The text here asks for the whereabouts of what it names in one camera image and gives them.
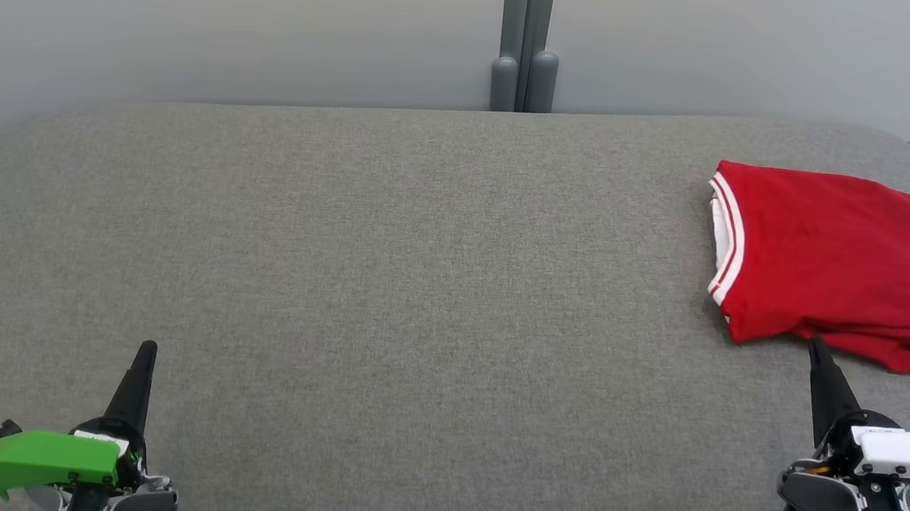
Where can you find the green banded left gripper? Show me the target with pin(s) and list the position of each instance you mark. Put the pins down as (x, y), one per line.
(42, 458)

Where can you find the red shorts with white stripe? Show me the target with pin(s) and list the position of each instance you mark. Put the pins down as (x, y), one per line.
(907, 357)

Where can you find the red jersey with white sleeves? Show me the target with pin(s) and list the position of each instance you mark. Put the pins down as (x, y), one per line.
(834, 247)

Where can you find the grey fabric sofa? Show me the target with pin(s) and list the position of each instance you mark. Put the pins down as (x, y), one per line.
(378, 282)

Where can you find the grey rounded bumper cylinder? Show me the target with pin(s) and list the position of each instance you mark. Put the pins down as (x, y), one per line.
(504, 83)
(543, 82)

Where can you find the grey vertical partition post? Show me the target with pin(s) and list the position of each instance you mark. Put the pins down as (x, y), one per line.
(529, 7)

